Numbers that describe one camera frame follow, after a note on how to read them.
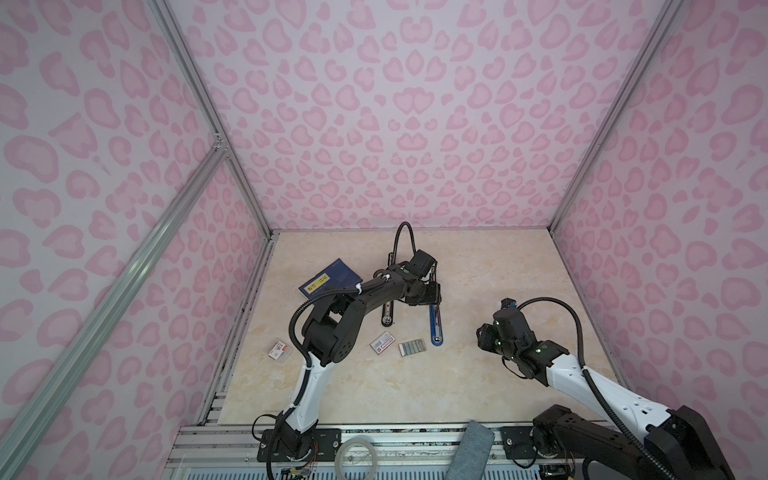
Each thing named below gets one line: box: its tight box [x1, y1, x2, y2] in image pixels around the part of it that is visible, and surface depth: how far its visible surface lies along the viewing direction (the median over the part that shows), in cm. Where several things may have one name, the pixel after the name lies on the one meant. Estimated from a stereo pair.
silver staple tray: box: [398, 339, 427, 357], surface depth 91 cm
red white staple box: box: [370, 331, 396, 355], surface depth 92 cm
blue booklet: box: [298, 258, 363, 299], surface depth 107 cm
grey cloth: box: [445, 420, 495, 480], surface depth 71 cm
